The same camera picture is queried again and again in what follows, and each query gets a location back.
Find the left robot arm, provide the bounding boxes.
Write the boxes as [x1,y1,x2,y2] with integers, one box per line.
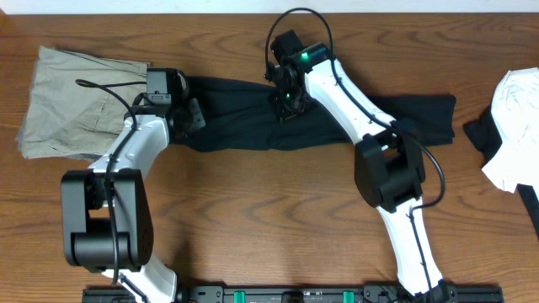
[61,98,205,303]

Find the black leggings red waistband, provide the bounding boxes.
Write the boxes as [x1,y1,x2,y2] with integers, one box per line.
[172,77,456,152]

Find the folded khaki trousers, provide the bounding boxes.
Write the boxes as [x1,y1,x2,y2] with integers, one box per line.
[17,46,149,162]

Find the black and white garment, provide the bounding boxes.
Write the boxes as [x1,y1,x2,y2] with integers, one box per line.
[463,67,538,230]

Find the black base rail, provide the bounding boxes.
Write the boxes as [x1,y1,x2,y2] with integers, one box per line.
[82,284,505,303]

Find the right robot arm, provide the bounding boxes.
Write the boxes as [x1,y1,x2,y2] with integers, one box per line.
[265,42,451,302]

